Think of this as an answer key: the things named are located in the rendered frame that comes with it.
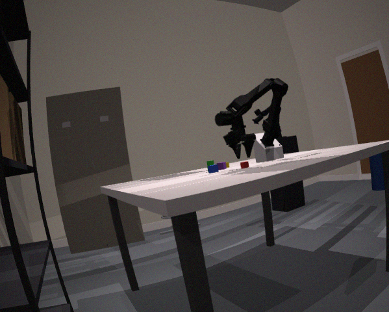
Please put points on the blue block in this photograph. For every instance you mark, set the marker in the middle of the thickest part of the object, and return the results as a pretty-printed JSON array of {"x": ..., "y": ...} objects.
[{"x": 213, "y": 168}]

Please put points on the purple cube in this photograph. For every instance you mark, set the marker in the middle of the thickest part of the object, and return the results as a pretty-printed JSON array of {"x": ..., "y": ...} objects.
[{"x": 222, "y": 165}]

